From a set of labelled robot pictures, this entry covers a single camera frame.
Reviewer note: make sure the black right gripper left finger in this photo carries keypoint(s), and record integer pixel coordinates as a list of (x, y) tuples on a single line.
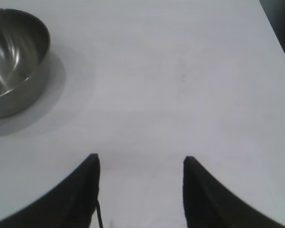
[(61, 206)]

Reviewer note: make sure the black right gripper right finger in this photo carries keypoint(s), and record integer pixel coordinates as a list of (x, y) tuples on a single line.
[(209, 206)]

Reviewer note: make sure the stainless steel mixing bowl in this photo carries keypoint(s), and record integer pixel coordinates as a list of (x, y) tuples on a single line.
[(16, 61)]

